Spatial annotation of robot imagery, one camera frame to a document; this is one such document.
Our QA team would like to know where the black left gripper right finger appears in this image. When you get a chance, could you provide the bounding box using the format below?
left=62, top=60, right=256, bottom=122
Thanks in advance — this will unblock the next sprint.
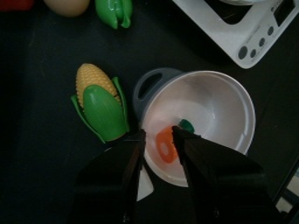
left=171, top=125, right=286, bottom=224

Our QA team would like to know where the white toy pot grey handle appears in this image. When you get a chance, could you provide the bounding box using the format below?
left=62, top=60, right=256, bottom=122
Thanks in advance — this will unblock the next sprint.
left=132, top=67, right=258, bottom=202

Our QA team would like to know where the toy corn cob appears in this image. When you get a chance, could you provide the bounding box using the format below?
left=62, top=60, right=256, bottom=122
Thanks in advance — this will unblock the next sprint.
left=70, top=63, right=131, bottom=144

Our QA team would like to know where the beige toy egg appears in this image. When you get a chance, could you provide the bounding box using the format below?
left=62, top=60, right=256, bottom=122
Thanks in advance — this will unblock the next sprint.
left=42, top=0, right=91, bottom=18

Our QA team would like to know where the orange toy carrot slice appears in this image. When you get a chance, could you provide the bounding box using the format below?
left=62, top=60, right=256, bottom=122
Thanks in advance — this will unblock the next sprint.
left=155, top=125, right=180, bottom=165

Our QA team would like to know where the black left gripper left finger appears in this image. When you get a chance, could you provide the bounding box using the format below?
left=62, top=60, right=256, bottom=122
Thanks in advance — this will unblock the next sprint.
left=67, top=129, right=147, bottom=224

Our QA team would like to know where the red toy food piece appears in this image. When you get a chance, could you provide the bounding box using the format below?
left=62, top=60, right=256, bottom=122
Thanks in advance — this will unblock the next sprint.
left=0, top=0, right=36, bottom=12

